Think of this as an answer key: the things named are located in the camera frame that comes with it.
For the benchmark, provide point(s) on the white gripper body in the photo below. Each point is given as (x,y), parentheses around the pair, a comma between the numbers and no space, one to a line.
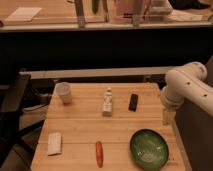
(168,116)

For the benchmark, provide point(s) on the white sponge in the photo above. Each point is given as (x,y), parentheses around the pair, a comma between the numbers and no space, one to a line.
(54,144)

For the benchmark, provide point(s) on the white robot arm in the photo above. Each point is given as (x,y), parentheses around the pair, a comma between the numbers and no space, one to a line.
(186,82)

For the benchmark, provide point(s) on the black rectangular object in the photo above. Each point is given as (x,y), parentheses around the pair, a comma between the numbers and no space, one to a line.
(133,102)

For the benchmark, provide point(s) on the green bowl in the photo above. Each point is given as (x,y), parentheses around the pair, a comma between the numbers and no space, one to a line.
(149,150)

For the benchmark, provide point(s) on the white small bottle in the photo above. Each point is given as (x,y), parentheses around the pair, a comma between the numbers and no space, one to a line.
(107,102)

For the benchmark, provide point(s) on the orange carrot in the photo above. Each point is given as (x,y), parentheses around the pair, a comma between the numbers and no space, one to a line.
(99,154)

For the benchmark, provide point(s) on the white paper cup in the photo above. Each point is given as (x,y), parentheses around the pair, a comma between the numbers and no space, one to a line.
(63,90)

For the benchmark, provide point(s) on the black chair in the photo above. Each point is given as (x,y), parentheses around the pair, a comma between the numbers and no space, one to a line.
(10,112)

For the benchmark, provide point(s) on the white paper sheet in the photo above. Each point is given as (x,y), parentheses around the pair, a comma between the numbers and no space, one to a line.
(22,14)

